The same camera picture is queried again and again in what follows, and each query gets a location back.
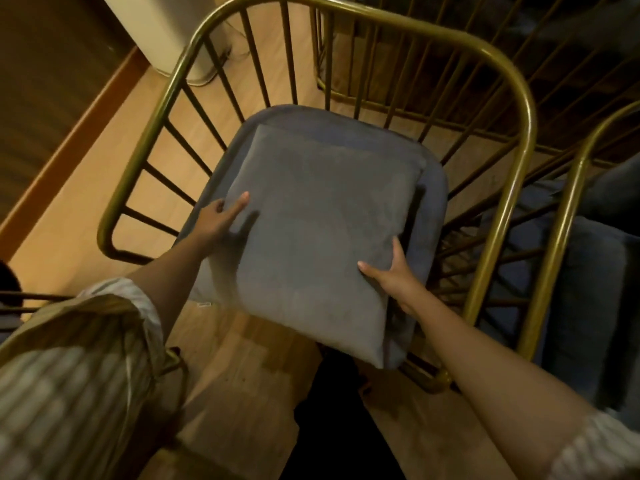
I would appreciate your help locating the person's left hand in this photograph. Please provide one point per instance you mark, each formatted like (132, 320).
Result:
(214, 225)

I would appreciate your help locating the person's right hand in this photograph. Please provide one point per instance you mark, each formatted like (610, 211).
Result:
(397, 282)

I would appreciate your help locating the person's right thumb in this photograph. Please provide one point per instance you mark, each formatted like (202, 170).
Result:
(372, 272)

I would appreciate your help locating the person's left thumb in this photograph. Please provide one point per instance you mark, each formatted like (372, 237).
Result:
(237, 205)

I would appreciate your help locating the grey square cushion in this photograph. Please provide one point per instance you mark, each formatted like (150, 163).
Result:
(310, 234)

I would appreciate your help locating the person's left forearm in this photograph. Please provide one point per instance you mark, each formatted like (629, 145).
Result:
(170, 279)

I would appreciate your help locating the person's right forearm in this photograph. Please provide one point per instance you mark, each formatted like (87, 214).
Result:
(490, 379)

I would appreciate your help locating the black trousers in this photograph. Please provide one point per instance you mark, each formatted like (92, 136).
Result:
(335, 424)

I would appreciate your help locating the white appliance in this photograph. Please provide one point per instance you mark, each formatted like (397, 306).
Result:
(160, 34)

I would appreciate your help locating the striped shirt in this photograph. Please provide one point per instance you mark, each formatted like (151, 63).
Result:
(75, 384)

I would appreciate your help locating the dark metal frame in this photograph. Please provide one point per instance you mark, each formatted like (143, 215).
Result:
(30, 296)

